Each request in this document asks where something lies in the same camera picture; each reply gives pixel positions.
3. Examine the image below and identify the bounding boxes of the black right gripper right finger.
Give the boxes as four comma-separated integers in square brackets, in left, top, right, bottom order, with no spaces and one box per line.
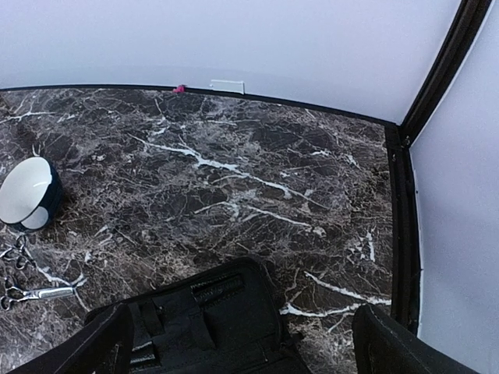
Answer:
[352,304,475,374]

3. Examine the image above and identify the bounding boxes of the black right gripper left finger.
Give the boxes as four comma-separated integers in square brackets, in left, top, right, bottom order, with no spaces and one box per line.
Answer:
[13,304,134,373]

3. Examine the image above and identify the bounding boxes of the silver straight scissors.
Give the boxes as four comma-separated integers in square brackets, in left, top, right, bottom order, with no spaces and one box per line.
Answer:
[1,285,74,311]

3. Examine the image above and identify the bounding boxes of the silver thinning shears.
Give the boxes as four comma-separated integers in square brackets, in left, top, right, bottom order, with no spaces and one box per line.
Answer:
[1,235,36,270]

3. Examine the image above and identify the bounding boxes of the black zippered tool case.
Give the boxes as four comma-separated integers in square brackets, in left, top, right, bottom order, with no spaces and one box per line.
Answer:
[84,256,313,374]

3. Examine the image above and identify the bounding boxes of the white and navy bowl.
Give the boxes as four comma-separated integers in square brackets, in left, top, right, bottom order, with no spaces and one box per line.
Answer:
[1,157,63,232]

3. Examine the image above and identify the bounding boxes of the small pink object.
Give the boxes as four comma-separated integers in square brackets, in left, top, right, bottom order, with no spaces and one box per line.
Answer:
[172,85,186,94]

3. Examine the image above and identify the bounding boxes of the black right corner post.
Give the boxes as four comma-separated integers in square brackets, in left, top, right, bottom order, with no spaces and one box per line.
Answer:
[384,0,494,335]

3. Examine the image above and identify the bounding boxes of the white wall clip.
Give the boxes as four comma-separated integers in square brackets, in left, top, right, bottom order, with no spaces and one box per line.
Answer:
[209,79,245,94]

